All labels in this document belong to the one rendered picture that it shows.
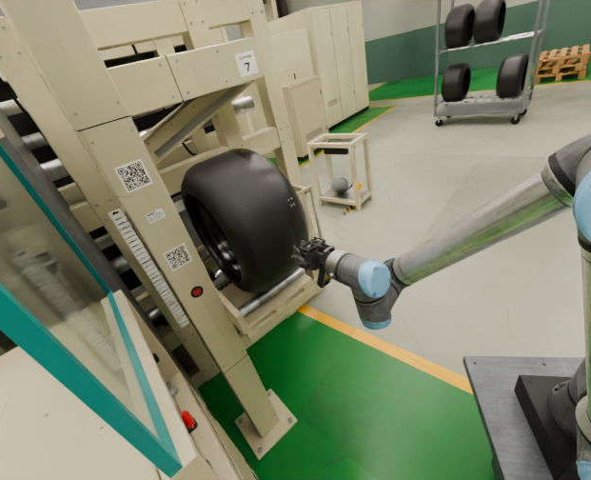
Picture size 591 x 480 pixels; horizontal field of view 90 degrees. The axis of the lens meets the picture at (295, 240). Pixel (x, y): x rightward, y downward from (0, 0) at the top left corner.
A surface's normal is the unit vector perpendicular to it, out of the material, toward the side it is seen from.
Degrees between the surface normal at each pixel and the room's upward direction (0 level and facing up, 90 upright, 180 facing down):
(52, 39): 90
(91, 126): 90
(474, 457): 0
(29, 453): 0
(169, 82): 90
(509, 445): 0
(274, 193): 56
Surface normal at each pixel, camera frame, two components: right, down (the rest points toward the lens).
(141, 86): 0.62, 0.30
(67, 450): -0.22, -0.82
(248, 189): 0.29, -0.37
